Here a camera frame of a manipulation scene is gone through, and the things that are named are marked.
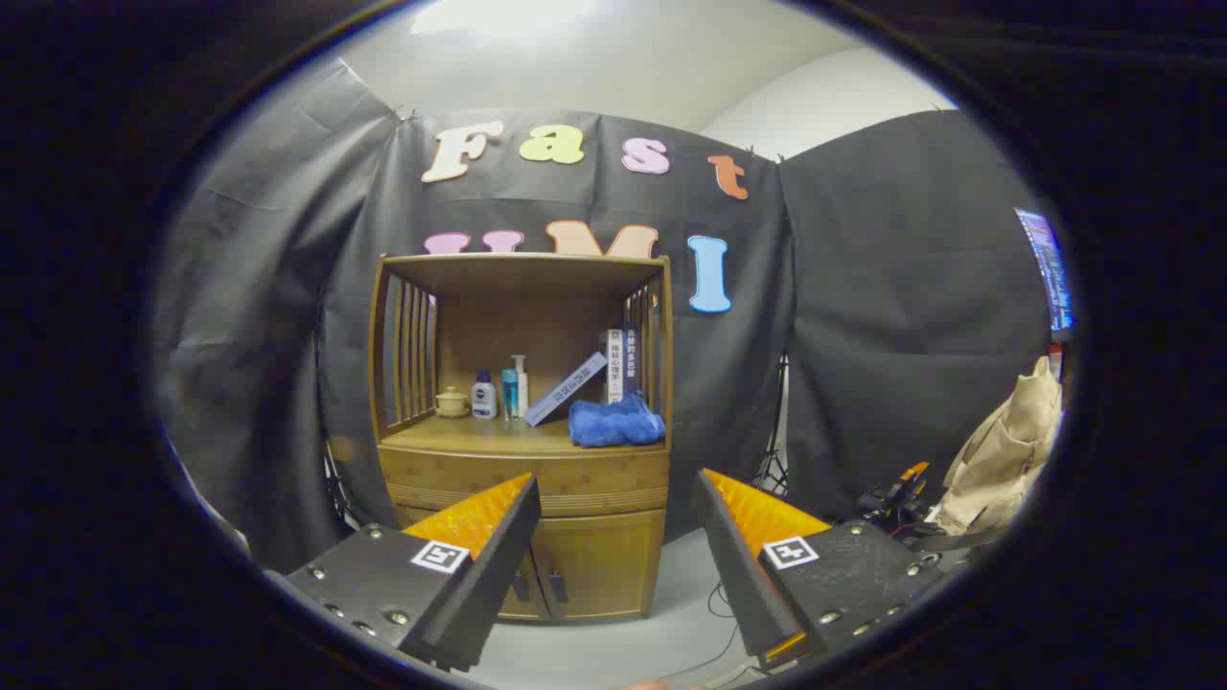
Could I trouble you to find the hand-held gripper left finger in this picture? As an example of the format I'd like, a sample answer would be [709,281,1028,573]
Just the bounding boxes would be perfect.
[264,471,543,674]

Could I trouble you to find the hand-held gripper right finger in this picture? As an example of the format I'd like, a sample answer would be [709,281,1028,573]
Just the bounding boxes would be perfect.
[692,468,950,670]

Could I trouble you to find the wooden cabinet door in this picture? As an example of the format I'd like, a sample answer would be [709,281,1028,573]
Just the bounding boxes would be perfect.
[533,510,666,619]
[498,541,553,622]

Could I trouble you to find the wooden countertop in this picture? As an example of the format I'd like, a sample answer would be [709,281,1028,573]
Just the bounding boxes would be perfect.
[381,414,669,459]

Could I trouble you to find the wooden cabinet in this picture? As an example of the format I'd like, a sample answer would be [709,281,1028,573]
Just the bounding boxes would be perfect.
[368,251,674,624]

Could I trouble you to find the black light stand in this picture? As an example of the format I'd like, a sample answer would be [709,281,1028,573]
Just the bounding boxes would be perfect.
[321,441,370,533]
[752,355,792,495]

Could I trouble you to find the black orange device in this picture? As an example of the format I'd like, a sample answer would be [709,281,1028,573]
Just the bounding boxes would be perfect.
[853,462,945,538]

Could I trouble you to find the blue towel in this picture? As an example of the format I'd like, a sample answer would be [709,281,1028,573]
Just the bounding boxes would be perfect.
[567,393,667,449]

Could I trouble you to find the lavender book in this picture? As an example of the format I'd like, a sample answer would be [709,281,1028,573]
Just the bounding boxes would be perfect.
[524,352,609,427]

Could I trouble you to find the beige bag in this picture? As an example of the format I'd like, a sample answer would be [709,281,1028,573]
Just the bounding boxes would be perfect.
[935,356,1063,536]

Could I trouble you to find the computer monitor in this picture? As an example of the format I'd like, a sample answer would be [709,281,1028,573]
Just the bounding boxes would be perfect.
[1016,208,1073,332]

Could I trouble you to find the black floor cable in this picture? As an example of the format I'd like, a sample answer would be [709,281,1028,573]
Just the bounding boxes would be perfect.
[661,580,758,683]

